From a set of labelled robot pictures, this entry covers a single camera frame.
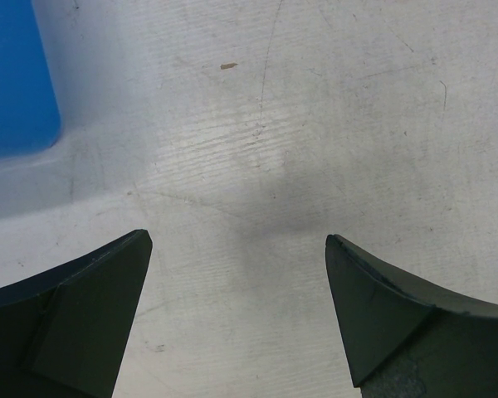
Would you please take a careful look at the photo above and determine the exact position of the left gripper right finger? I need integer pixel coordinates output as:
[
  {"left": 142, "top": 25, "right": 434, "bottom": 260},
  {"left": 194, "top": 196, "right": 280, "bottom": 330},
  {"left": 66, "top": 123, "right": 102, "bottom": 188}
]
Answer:
[{"left": 325, "top": 235, "right": 498, "bottom": 397}]

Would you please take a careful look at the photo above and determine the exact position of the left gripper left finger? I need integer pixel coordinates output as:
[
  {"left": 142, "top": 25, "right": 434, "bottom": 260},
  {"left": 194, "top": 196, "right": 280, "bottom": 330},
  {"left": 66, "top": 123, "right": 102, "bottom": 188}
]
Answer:
[{"left": 0, "top": 230, "right": 153, "bottom": 397}]

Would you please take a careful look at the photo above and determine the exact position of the blue plastic bin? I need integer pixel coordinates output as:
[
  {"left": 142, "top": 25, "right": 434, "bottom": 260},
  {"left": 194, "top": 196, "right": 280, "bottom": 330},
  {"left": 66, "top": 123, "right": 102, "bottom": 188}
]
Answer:
[{"left": 0, "top": 1, "right": 61, "bottom": 158}]

